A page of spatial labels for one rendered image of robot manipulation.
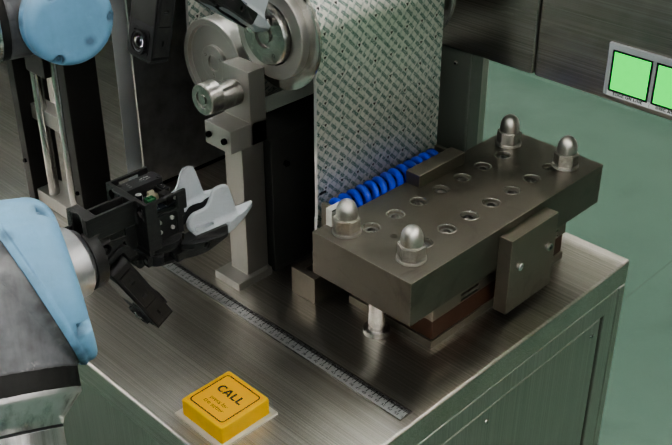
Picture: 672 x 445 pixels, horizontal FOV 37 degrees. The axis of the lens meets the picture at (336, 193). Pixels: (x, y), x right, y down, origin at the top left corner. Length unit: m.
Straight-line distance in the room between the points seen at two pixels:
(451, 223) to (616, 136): 2.67
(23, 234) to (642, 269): 2.61
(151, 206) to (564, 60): 0.60
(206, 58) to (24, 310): 0.75
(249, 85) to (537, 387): 0.55
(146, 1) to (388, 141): 0.42
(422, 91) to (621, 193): 2.19
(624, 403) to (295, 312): 1.45
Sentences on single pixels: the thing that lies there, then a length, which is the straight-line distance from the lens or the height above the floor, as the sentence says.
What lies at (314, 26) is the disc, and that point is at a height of 1.27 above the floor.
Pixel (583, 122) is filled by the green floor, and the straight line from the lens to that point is 3.97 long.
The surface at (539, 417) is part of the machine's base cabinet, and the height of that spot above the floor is 0.73.
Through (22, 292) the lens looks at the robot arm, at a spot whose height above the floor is 1.32.
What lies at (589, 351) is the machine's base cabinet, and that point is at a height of 0.78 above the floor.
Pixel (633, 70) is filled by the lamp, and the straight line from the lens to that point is 1.30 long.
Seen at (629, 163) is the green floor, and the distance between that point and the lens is 3.71.
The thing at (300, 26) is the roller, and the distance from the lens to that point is 1.17.
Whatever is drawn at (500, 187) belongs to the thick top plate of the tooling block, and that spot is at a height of 1.03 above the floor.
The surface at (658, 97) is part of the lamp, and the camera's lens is 1.30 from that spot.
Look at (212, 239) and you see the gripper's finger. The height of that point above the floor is 1.09.
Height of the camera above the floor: 1.68
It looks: 30 degrees down
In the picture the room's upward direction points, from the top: straight up
